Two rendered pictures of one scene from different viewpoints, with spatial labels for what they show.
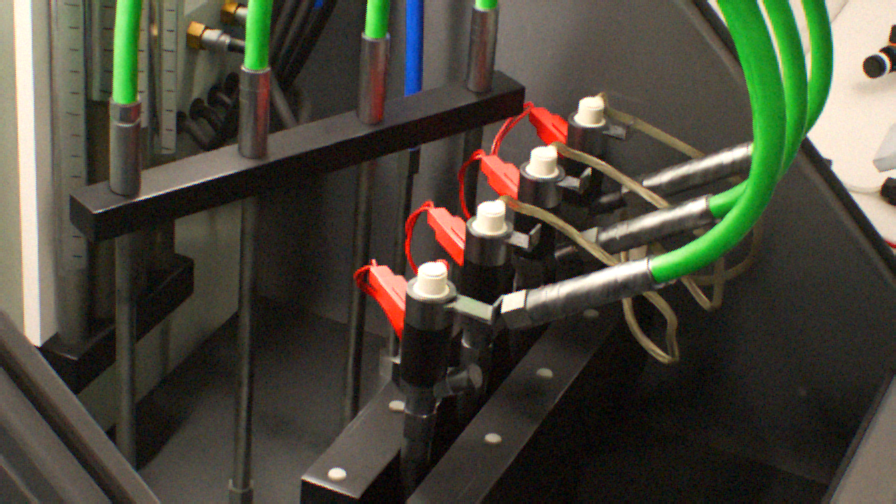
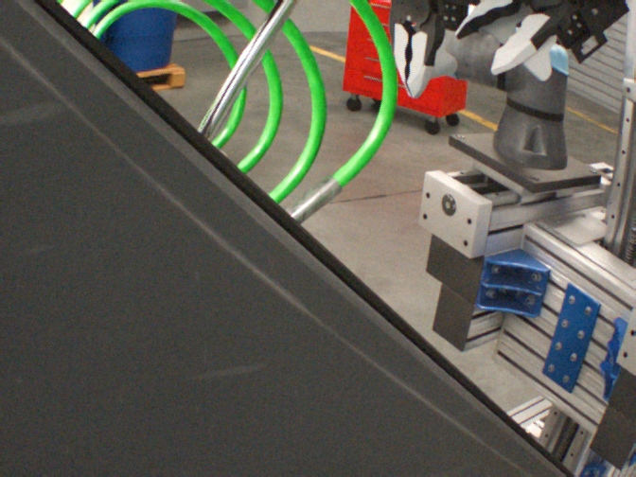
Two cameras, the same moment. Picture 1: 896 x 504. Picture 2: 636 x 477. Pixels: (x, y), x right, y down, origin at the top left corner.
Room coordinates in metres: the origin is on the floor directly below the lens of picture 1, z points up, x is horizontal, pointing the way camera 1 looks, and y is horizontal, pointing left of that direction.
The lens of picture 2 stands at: (0.50, 0.47, 1.42)
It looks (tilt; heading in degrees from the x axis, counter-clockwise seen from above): 24 degrees down; 306
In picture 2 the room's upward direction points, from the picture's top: 6 degrees clockwise
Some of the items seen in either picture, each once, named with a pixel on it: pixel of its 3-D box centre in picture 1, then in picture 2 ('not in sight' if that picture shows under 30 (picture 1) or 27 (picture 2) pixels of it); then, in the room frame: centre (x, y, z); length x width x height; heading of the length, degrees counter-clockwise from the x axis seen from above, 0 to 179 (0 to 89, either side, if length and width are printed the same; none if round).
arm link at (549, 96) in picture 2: not in sight; (535, 67); (0.98, -0.78, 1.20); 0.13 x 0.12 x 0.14; 20
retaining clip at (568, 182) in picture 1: (561, 175); not in sight; (1.09, -0.06, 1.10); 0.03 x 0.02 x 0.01; 68
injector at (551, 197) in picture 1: (540, 316); not in sight; (1.09, -0.06, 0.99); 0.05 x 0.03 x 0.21; 68
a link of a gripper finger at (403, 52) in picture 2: not in sight; (420, 59); (0.96, -0.33, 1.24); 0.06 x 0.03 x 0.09; 68
